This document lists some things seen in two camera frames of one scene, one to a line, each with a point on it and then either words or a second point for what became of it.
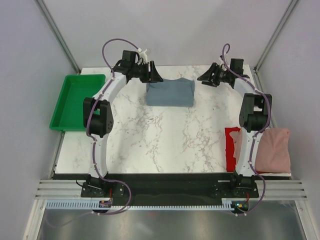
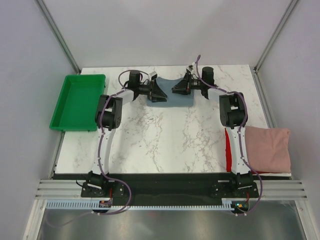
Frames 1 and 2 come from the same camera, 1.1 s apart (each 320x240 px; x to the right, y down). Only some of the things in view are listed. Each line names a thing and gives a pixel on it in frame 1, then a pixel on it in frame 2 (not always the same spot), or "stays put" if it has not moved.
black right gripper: [214, 69] -> [182, 87]
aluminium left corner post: [45, 12] stays put
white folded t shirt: [274, 174] stays put
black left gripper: [154, 76] -> [156, 92]
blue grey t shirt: [177, 92] stays put
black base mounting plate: [171, 189] stays put
